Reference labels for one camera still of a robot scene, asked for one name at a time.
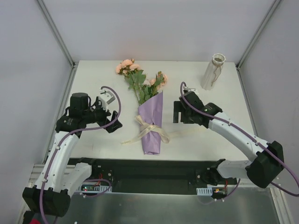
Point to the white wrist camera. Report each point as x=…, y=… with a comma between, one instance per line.
x=106, y=98
x=187, y=89

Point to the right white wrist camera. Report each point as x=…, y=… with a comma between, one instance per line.
x=187, y=89

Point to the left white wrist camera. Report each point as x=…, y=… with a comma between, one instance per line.
x=106, y=98

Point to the aluminium rail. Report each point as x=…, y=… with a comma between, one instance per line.
x=38, y=168

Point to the right aluminium frame post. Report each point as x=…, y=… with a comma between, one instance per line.
x=268, y=16

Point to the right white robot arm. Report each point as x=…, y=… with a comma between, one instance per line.
x=263, y=163

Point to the cream printed ribbon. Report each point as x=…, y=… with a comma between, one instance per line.
x=146, y=128

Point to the left aluminium frame post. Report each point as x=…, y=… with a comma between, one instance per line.
x=46, y=14

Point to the red black object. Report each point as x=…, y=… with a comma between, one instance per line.
x=29, y=218

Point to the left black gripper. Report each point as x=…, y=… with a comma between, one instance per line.
x=108, y=121

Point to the pink flower stem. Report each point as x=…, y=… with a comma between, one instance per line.
x=134, y=76
x=150, y=88

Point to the purple pink wrapping paper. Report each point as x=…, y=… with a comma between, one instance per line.
x=151, y=113

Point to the aluminium frame post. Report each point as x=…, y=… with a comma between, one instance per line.
x=46, y=14
x=268, y=16

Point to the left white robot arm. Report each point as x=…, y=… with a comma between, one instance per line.
x=51, y=193

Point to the left white cable duct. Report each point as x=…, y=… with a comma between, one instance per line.
x=92, y=189

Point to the white cable duct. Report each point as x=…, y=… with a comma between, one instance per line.
x=92, y=189
x=208, y=191

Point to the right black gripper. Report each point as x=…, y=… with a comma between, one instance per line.
x=182, y=114

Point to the white ribbed ceramic vase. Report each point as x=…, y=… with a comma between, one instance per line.
x=213, y=71

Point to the right white cable duct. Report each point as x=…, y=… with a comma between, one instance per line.
x=208, y=191

